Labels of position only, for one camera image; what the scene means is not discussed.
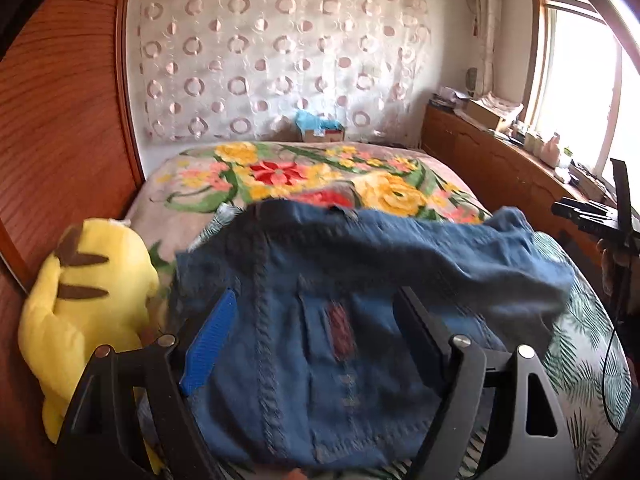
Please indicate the floral blanket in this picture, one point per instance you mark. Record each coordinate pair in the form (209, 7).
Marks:
(300, 175)

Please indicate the pink bottle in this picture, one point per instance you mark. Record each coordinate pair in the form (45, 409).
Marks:
(552, 150)

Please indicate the white lace curtain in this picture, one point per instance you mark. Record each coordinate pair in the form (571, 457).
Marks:
(485, 25)

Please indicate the wooden wardrobe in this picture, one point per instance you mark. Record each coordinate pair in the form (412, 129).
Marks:
(65, 135)

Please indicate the small cardboard box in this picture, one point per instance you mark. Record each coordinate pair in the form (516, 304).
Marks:
(325, 136)

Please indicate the yellow plush toy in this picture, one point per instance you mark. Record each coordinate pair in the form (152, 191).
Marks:
(90, 310)

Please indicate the circle pattern padded headboard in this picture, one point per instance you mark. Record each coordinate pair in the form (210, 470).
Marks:
(280, 60)

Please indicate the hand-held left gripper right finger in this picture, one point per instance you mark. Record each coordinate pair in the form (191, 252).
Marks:
(422, 322)

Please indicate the blue denim pants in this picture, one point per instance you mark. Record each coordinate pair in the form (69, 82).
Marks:
(300, 270)

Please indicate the window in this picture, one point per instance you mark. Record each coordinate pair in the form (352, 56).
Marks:
(575, 85)

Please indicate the white jars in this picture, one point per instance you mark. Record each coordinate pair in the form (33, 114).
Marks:
(532, 144)

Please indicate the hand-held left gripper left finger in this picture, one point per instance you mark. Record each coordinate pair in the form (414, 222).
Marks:
(210, 345)

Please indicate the flat cardboard box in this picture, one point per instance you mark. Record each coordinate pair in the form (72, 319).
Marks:
(484, 112)

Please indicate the person's right hand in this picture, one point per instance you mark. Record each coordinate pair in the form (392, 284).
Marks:
(608, 275)

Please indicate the floral bedspread bed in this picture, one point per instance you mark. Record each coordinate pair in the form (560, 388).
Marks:
(575, 370)

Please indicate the wooden cabinet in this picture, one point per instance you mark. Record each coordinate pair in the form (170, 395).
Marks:
(480, 155)

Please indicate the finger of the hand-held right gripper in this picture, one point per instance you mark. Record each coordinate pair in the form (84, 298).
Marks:
(597, 225)
(580, 207)

